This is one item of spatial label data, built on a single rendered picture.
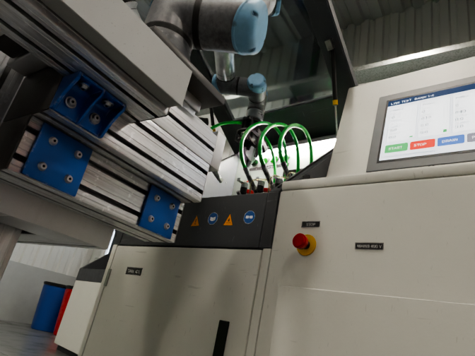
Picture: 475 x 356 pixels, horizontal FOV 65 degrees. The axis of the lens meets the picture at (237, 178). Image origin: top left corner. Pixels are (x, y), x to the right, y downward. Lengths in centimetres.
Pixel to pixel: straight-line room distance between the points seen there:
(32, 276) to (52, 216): 755
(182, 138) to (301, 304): 45
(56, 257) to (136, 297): 722
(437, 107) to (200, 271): 88
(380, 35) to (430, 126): 607
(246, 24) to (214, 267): 63
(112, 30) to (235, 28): 36
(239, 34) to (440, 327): 68
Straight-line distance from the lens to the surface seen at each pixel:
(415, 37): 708
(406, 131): 129
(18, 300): 823
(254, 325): 95
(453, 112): 130
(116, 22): 54
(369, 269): 85
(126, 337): 127
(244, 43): 85
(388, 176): 90
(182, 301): 112
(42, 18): 53
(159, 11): 88
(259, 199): 104
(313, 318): 87
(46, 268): 839
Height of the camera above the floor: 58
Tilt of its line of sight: 22 degrees up
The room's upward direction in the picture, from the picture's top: 12 degrees clockwise
